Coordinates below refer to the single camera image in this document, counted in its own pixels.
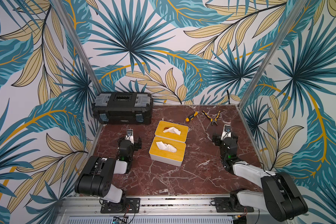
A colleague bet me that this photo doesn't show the yellow wooden lid bottom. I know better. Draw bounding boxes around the yellow wooden lid bottom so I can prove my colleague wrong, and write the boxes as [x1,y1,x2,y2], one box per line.
[149,137,186,164]

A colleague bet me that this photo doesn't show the yellow wooden lid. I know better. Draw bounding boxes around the yellow wooden lid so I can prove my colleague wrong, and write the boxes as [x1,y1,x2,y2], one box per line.
[149,137,186,164]
[154,120,189,143]

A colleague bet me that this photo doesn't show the yellow wooden lid top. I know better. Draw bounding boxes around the yellow wooden lid top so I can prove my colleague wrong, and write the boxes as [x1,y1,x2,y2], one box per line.
[154,120,189,143]

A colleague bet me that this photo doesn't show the white tissue box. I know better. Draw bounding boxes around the white tissue box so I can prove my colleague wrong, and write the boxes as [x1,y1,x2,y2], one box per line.
[149,149,185,167]
[154,120,189,143]

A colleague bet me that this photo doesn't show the orange tissue pack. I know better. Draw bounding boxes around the orange tissue pack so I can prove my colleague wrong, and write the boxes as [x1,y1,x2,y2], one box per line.
[156,141,177,153]
[163,127,181,135]

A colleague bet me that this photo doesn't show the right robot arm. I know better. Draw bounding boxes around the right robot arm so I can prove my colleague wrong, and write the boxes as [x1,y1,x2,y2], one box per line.
[212,132,308,222]

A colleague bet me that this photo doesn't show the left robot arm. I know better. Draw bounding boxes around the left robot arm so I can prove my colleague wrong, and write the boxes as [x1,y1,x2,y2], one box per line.
[74,135,142,203]

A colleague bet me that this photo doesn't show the yellow black pliers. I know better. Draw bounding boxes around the yellow black pliers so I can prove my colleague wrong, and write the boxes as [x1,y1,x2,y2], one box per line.
[203,110,222,126]

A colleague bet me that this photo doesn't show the yellow black screwdriver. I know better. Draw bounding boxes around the yellow black screwdriver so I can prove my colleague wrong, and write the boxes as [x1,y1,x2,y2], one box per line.
[185,111,199,122]

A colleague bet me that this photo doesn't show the black plastic toolbox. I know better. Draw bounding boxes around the black plastic toolbox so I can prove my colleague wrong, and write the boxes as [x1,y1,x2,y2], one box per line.
[92,92,153,125]

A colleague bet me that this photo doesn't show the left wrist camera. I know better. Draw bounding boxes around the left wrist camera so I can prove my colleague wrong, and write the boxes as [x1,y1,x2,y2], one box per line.
[124,129,134,144]

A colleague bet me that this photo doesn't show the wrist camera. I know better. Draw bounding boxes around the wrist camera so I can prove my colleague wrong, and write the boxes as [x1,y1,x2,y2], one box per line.
[124,129,134,144]
[221,125,232,141]

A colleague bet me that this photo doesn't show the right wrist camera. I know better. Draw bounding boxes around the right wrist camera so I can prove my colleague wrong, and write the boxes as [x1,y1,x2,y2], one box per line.
[221,125,232,141]

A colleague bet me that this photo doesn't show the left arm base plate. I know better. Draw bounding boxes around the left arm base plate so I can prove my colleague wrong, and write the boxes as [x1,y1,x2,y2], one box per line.
[100,197,141,214]

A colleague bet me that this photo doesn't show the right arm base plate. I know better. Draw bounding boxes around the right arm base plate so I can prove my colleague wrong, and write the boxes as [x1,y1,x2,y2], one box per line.
[210,197,254,215]

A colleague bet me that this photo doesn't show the aluminium front rail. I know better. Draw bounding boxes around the aluminium front rail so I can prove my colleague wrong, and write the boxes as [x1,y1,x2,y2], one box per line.
[55,194,277,224]

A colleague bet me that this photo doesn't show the left aluminium corner post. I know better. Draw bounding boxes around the left aluminium corner post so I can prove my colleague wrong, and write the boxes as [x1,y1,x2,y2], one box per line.
[52,0,102,95]

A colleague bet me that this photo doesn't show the aluminium corner post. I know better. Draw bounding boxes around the aluminium corner post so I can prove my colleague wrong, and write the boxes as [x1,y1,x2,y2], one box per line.
[237,0,308,111]
[52,0,102,95]

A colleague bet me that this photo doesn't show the right aluminium corner post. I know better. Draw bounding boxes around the right aluminium corner post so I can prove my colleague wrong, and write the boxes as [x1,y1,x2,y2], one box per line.
[237,0,308,111]

